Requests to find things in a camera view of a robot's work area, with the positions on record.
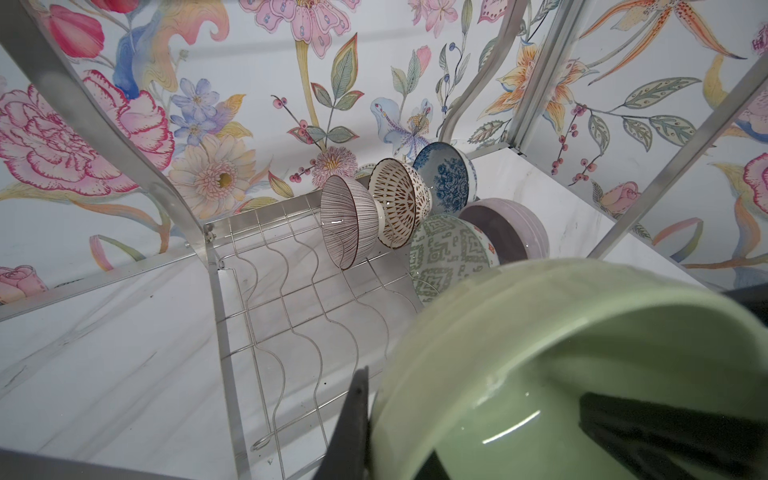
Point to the steel two-tier dish rack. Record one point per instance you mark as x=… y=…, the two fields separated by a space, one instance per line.
x=167 y=299

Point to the plain lilac ceramic bowl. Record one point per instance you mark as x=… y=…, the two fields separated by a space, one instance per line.
x=514 y=230

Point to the plain light green bowl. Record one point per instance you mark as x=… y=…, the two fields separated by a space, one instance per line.
x=491 y=372

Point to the white red-patterned bowl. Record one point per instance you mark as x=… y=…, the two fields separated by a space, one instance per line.
x=406 y=201

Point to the green geometric patterned bowl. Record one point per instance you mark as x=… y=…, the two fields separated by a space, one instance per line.
x=445 y=250

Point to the purple striped bowl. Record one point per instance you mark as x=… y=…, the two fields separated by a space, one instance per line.
x=351 y=220

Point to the blue floral ceramic bowl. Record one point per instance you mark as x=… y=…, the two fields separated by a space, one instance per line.
x=449 y=175

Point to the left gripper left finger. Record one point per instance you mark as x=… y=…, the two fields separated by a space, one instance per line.
x=346 y=453

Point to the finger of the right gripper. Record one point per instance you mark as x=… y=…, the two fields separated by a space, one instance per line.
x=754 y=299
x=647 y=438

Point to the right aluminium frame post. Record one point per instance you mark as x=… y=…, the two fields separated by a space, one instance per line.
x=552 y=53

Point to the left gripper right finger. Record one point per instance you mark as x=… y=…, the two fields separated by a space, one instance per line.
x=432 y=469

